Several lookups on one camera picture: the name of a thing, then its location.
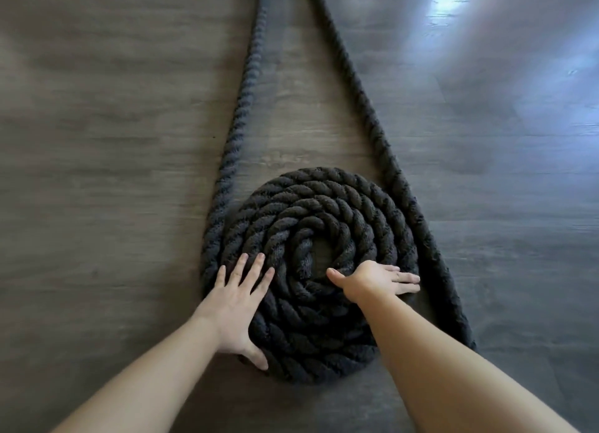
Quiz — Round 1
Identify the person's left forearm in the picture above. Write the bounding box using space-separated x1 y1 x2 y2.
51 316 222 433

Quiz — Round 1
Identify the thick black twisted rope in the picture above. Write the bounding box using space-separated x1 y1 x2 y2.
303 0 477 353
200 0 421 386

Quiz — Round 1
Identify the person's right forearm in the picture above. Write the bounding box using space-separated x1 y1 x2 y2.
358 293 579 433

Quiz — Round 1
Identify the person's left hand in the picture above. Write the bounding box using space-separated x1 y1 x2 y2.
192 253 276 371

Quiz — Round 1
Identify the person's right hand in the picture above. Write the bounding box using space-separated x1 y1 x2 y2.
326 260 421 306

